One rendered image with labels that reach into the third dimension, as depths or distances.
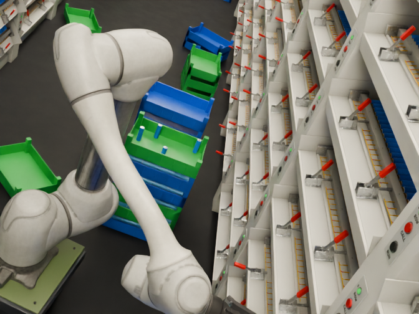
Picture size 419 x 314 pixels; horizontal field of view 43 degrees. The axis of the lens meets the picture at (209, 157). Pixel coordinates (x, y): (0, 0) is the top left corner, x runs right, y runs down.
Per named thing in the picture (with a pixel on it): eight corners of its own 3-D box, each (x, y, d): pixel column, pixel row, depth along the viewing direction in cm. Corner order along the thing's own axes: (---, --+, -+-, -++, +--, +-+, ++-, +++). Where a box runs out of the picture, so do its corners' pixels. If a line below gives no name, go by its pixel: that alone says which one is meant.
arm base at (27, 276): (-30, 276, 161) (-29, 265, 157) (10, 228, 178) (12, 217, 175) (25, 300, 161) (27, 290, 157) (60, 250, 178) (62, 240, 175)
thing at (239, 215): (228, 265, 193) (231, 237, 185) (234, 169, 243) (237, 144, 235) (284, 270, 192) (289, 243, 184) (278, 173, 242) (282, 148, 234)
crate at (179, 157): (121, 151, 203) (127, 135, 198) (135, 126, 220) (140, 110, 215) (195, 179, 205) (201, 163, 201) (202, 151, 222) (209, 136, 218)
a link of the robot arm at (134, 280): (165, 314, 130) (183, 322, 118) (110, 287, 126) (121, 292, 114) (184, 273, 133) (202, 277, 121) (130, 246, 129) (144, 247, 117)
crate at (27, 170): (-16, 158, 232) (-15, 144, 228) (27, 150, 246) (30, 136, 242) (14, 203, 218) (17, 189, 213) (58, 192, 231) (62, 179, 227)
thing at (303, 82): (293, 144, 162) (300, 104, 154) (285, 63, 212) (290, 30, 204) (360, 151, 161) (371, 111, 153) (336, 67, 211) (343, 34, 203)
